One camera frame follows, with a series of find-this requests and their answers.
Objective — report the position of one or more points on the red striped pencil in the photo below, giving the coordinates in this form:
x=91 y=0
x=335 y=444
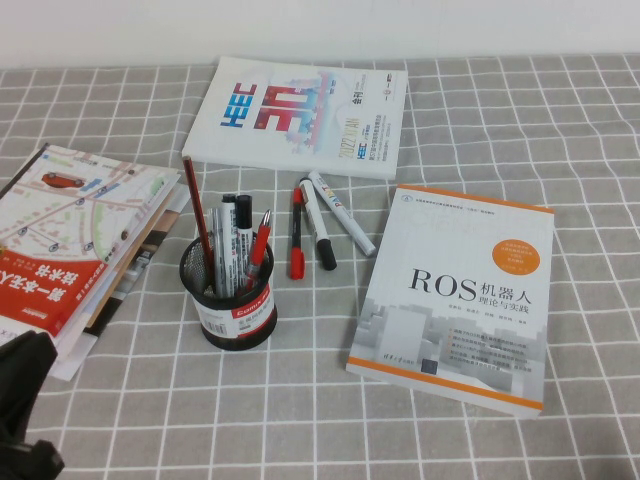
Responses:
x=197 y=215

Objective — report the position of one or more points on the black marker red cap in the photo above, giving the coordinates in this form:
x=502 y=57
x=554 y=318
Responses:
x=296 y=240

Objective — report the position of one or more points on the white HEEC conference book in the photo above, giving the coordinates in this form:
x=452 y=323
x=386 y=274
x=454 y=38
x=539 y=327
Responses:
x=300 y=115

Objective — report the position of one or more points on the white marker large black cap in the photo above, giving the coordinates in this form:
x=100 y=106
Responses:
x=244 y=212

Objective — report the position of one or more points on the silver pen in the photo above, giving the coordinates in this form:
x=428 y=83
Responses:
x=214 y=240

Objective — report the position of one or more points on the grey white checked tablecloth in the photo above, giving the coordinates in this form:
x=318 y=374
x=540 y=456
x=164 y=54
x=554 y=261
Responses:
x=500 y=450

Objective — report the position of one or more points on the red gel pen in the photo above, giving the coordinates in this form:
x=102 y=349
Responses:
x=260 y=240

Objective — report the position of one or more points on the black mesh pen holder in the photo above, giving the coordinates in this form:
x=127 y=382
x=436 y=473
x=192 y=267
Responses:
x=235 y=320

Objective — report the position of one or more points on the slim white marker black cap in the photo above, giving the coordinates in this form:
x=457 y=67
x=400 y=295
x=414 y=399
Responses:
x=320 y=230

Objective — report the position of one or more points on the white paint marker colourful print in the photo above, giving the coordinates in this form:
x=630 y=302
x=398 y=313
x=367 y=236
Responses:
x=345 y=215

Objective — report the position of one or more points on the white paper booklet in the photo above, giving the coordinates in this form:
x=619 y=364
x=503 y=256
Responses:
x=75 y=360

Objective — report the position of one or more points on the stack of map booklets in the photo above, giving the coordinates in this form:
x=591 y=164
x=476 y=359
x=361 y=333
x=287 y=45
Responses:
x=65 y=240

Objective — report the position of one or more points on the white ROS robot textbook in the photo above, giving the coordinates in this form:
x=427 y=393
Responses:
x=450 y=300

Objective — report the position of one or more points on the brown cover magazine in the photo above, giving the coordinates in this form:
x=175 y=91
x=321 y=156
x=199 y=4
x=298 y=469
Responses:
x=145 y=250

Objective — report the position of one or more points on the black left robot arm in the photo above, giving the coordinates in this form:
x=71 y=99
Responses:
x=22 y=400

